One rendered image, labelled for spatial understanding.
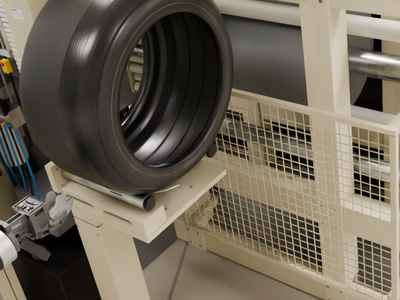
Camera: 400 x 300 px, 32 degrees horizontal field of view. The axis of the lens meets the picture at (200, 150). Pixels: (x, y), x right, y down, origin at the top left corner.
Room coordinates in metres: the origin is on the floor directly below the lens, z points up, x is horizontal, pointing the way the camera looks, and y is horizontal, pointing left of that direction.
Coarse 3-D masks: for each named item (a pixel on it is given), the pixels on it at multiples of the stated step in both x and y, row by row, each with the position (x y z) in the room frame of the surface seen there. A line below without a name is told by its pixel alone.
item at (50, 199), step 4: (48, 192) 1.46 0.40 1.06; (52, 192) 1.46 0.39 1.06; (48, 196) 1.45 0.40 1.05; (52, 196) 1.46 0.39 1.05; (56, 196) 1.47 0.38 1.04; (48, 200) 1.45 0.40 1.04; (52, 200) 1.46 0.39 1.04; (48, 204) 1.45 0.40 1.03; (52, 204) 1.45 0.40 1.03; (48, 208) 1.45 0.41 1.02; (52, 208) 1.45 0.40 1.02; (48, 212) 1.43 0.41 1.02; (48, 216) 1.43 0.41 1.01
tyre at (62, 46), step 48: (48, 0) 1.73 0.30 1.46; (96, 0) 1.62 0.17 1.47; (144, 0) 1.61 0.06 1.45; (192, 0) 1.71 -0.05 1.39; (48, 48) 1.58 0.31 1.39; (96, 48) 1.51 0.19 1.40; (144, 48) 1.98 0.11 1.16; (192, 48) 1.94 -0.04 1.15; (48, 96) 1.52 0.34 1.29; (96, 96) 1.46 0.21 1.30; (144, 96) 1.92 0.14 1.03; (192, 96) 1.89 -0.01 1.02; (48, 144) 1.54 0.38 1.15; (96, 144) 1.44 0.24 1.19; (144, 144) 1.83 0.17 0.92; (192, 144) 1.67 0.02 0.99; (144, 192) 1.53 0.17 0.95
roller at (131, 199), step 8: (72, 176) 1.75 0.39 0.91; (88, 184) 1.70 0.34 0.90; (96, 184) 1.67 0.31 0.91; (104, 192) 1.65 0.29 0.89; (112, 192) 1.62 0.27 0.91; (128, 200) 1.58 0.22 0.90; (136, 200) 1.56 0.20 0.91; (144, 200) 1.54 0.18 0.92; (152, 200) 1.55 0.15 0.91; (144, 208) 1.54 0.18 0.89
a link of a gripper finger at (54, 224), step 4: (64, 212) 1.42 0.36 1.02; (60, 216) 1.41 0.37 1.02; (64, 216) 1.41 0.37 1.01; (52, 220) 1.40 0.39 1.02; (56, 220) 1.39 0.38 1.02; (60, 220) 1.39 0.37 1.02; (64, 220) 1.41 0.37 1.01; (52, 224) 1.38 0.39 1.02; (56, 224) 1.38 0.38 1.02; (60, 224) 1.39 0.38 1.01; (48, 228) 1.38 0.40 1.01; (52, 228) 1.37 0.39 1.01; (56, 228) 1.38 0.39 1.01; (44, 232) 1.37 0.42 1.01; (48, 232) 1.37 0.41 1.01
